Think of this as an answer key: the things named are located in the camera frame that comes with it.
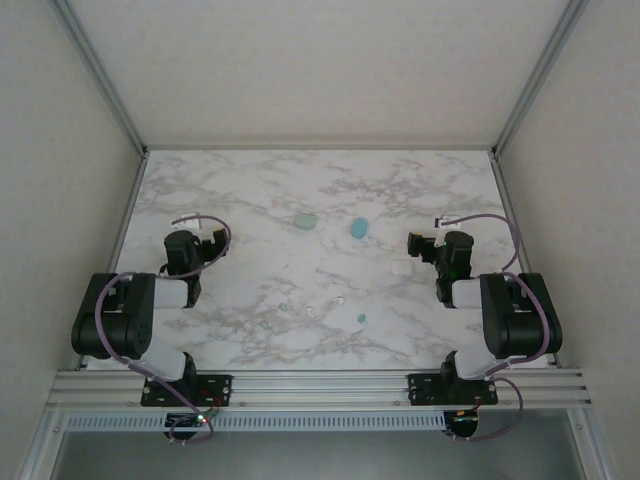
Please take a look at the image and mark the aluminium table side rail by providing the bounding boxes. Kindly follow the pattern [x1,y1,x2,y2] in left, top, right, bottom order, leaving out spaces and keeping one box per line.
[74,152,151,372]
[491,152,560,371]

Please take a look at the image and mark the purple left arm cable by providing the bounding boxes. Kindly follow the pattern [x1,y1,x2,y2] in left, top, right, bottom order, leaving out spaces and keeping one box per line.
[93,214,232,444]

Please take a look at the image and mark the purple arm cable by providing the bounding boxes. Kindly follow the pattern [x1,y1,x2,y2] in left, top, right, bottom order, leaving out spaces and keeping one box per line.
[93,214,232,444]
[442,213,551,444]

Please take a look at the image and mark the aluminium frame crossbar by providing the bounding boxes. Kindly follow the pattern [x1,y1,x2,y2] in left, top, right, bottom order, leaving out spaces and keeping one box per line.
[143,143,497,152]

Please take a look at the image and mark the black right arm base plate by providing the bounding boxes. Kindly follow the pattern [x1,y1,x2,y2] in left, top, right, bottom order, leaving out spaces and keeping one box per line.
[407,372,500,407]

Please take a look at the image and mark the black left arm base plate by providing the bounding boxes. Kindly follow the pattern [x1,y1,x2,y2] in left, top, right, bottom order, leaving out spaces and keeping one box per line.
[140,373,235,407]

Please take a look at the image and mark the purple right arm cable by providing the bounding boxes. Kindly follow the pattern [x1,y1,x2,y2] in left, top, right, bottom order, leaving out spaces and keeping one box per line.
[442,213,551,444]

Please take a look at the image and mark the aluminium mounting rail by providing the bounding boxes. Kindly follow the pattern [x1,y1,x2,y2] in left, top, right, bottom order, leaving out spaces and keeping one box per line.
[47,368,595,410]

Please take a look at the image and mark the aluminium frame post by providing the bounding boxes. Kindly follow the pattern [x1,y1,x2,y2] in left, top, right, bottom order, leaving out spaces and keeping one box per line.
[569,407,619,480]
[49,0,150,156]
[490,0,594,157]
[17,409,69,480]

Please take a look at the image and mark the white slotted cable duct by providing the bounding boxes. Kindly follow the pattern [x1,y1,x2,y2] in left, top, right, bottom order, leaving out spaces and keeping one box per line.
[64,412,447,432]

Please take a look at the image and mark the aluminium lower frame post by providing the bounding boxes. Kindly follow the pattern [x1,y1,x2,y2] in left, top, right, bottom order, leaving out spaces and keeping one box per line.
[17,409,69,480]
[569,407,619,480]

